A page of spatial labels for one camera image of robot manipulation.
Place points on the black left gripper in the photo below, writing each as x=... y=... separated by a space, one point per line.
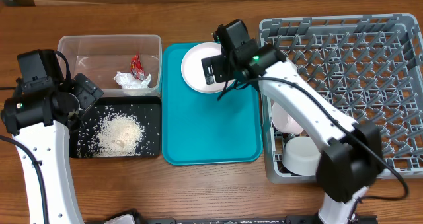
x=86 y=90

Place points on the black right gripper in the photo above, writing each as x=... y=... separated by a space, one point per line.
x=215 y=65

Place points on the white round plate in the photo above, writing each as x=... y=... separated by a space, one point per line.
x=192 y=70

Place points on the white napkin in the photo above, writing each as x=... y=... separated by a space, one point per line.
x=127 y=81

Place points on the pile of rice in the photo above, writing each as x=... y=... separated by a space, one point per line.
x=120 y=136

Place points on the red snack wrapper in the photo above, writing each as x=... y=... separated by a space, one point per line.
x=136 y=68

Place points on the pink shallow bowl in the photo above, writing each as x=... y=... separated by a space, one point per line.
x=283 y=122

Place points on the grey bowl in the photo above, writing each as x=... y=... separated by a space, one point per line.
x=301 y=156

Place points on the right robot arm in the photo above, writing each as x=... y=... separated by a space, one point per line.
x=351 y=153

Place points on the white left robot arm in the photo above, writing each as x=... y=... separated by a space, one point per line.
x=40 y=123

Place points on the grey dishwasher rack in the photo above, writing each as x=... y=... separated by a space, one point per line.
x=369 y=67

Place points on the black rectangular tray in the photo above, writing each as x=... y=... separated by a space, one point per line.
x=152 y=105

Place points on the clear plastic storage bin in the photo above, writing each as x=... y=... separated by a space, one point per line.
x=101 y=57

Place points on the teal serving tray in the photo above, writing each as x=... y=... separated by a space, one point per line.
x=200 y=128

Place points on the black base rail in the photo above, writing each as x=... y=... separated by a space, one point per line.
x=290 y=219

